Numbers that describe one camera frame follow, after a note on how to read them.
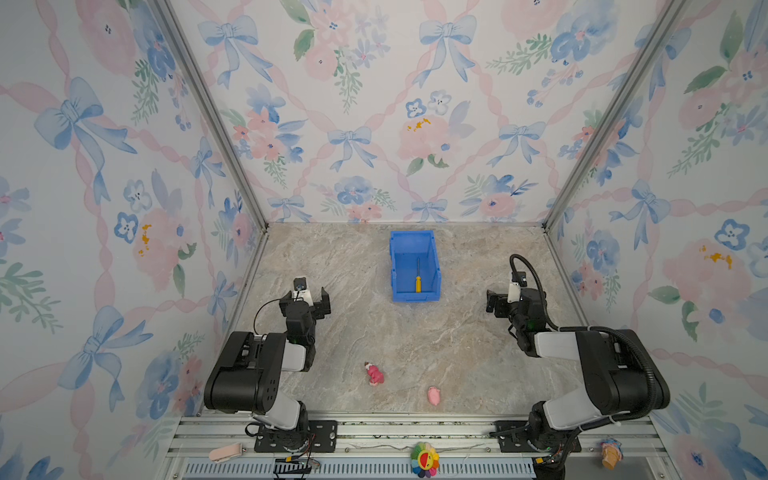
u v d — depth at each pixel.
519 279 0.80
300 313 0.71
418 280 1.02
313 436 0.73
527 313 0.73
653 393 0.42
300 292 0.78
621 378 0.45
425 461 0.70
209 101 0.84
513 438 0.73
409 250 1.17
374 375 0.81
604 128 0.90
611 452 0.70
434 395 0.79
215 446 0.72
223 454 0.69
